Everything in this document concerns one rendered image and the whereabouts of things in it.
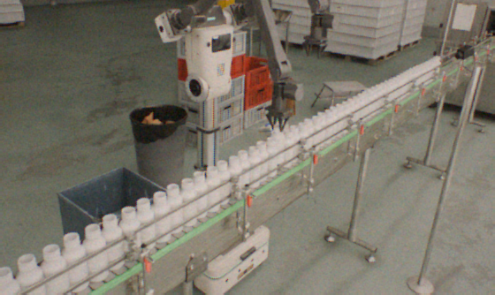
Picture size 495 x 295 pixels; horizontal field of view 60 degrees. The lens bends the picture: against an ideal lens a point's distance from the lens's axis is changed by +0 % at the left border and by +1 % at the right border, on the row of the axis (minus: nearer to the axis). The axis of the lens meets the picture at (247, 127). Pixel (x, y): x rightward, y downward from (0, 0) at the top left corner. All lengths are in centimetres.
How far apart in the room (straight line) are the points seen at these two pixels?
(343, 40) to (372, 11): 73
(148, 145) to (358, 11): 554
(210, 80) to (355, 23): 606
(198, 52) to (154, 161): 141
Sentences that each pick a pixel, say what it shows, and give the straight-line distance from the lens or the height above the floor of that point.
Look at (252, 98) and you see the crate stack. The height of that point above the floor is 33.
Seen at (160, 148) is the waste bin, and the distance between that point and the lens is 333.
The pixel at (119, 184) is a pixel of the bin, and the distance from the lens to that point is 203.
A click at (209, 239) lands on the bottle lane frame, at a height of 93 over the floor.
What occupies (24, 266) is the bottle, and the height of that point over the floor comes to 116.
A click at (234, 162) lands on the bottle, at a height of 115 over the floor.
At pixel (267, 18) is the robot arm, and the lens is 170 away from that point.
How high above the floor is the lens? 189
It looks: 23 degrees down
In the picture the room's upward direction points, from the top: 3 degrees clockwise
